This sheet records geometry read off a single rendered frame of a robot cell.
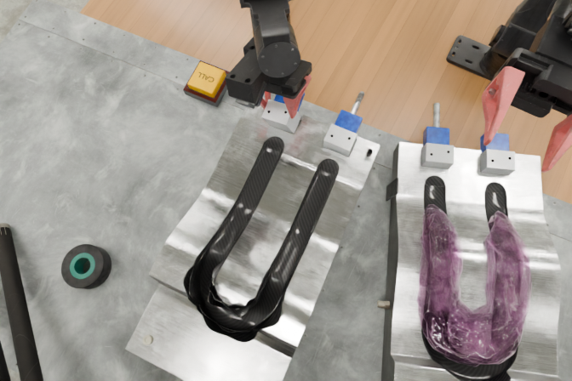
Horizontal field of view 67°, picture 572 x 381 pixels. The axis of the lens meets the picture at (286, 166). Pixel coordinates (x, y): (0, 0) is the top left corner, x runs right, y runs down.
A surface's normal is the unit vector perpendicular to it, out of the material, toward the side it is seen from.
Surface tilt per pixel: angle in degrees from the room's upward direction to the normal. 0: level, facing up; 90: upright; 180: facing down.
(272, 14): 22
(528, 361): 0
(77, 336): 0
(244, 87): 72
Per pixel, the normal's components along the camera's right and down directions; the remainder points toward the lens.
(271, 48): 0.14, 0.75
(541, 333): -0.07, -0.11
